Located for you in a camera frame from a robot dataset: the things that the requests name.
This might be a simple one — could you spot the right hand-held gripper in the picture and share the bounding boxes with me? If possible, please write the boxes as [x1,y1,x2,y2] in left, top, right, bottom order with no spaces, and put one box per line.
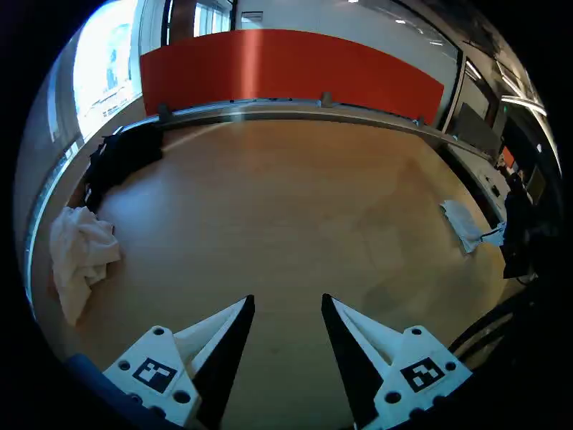
[481,178,539,280]

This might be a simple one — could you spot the heap of black towels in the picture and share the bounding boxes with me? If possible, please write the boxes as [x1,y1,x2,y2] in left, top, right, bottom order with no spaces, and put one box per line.
[84,123,165,212]

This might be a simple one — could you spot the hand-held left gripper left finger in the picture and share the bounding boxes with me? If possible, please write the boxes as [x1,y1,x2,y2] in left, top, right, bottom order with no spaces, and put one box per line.
[102,294,256,429]

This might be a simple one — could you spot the white towel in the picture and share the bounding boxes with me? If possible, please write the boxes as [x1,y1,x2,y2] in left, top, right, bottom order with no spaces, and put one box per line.
[440,199,486,255]

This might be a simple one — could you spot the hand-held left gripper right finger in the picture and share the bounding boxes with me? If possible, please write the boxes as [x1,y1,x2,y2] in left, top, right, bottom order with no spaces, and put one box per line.
[321,293,474,430]

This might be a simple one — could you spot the red desk screen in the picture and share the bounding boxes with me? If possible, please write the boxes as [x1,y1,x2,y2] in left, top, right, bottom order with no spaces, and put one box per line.
[112,29,493,158]

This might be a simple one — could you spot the heap of white towels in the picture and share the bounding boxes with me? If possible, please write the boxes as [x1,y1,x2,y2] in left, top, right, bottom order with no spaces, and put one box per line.
[48,206,122,327]

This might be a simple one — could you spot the black cable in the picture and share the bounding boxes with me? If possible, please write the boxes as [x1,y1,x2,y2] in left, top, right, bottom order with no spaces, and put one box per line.
[447,307,516,355]

